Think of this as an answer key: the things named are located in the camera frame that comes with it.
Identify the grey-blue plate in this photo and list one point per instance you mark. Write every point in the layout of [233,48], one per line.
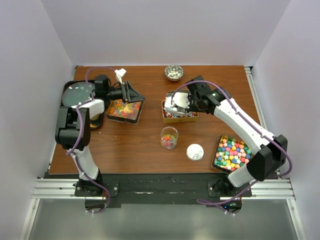
[75,92]

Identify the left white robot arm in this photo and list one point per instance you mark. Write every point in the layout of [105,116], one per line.
[73,130]

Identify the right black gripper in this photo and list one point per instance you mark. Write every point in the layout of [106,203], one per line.
[191,109]

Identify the patterned ceramic bowl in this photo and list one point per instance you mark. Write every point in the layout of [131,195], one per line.
[174,72]

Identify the gold tin of candies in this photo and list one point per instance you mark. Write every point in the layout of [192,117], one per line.
[173,118]

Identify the white jar lid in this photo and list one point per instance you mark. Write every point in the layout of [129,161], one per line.
[195,152]

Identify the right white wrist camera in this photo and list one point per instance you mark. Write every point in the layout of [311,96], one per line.
[178,101]

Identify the black serving tray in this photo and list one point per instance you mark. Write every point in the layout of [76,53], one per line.
[96,122]

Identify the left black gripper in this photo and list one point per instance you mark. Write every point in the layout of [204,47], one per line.
[132,95]

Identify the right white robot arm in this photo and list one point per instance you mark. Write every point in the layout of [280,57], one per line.
[269,151]

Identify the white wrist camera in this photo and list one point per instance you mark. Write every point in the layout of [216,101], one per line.
[119,74]
[178,101]

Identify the metal scoop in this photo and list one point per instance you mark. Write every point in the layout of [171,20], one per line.
[175,110]

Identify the clear plastic jar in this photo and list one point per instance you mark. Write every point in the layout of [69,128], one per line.
[169,137]

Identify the tin of translucent star candies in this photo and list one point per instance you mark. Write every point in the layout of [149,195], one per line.
[120,111]

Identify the yellow cup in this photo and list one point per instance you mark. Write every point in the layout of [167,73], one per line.
[95,117]

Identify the tray of paper stars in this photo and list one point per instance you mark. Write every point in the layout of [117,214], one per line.
[231,154]

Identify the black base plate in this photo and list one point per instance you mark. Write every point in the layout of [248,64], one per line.
[164,189]

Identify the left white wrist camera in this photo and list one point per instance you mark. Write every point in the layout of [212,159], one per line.
[119,74]

